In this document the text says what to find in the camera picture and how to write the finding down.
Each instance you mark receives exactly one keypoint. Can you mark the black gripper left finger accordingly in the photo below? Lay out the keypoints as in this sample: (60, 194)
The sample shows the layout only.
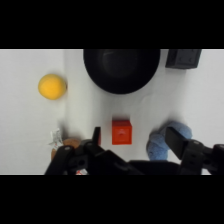
(96, 136)

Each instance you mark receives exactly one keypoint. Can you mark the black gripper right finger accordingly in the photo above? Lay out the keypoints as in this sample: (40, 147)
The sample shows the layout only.
(175, 142)

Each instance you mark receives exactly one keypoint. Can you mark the red cube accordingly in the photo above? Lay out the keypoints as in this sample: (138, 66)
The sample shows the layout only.
(121, 132)

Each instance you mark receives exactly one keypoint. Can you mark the black bowl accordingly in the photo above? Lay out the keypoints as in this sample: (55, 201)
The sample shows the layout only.
(121, 70)

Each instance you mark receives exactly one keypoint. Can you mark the dark grey cube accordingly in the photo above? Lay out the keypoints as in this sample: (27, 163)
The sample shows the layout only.
(184, 58)

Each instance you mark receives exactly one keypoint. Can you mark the blue crumpled cloth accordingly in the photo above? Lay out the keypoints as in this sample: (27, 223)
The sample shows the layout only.
(158, 146)

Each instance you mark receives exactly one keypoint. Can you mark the brown plush drumstick toy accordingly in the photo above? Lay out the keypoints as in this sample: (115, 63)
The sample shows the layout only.
(68, 143)

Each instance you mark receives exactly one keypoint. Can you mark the orange ball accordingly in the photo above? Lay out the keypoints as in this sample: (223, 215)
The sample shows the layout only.
(52, 87)

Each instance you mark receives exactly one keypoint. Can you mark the white table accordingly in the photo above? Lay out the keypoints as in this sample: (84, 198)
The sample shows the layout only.
(30, 133)

